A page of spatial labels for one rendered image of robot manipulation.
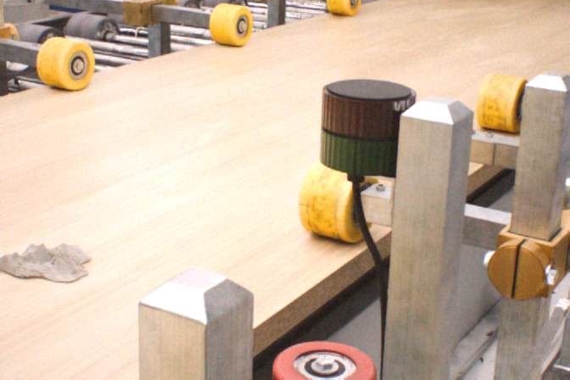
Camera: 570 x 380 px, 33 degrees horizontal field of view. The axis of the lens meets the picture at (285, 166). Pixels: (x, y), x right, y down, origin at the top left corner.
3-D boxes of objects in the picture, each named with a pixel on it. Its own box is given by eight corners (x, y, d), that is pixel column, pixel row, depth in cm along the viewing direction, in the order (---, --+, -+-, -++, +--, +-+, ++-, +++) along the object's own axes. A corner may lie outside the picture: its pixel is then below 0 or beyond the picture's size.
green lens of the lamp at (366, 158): (426, 158, 65) (428, 125, 64) (386, 181, 60) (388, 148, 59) (346, 142, 68) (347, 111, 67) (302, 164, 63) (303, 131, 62)
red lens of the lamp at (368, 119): (428, 121, 64) (431, 88, 63) (388, 142, 59) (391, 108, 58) (348, 107, 67) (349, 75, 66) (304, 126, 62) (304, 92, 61)
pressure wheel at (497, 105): (508, 123, 136) (521, 140, 142) (522, 69, 137) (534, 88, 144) (467, 116, 138) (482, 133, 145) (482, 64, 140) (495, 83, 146)
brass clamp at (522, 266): (589, 257, 93) (596, 207, 91) (547, 310, 82) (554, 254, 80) (527, 243, 96) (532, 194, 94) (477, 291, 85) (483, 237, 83)
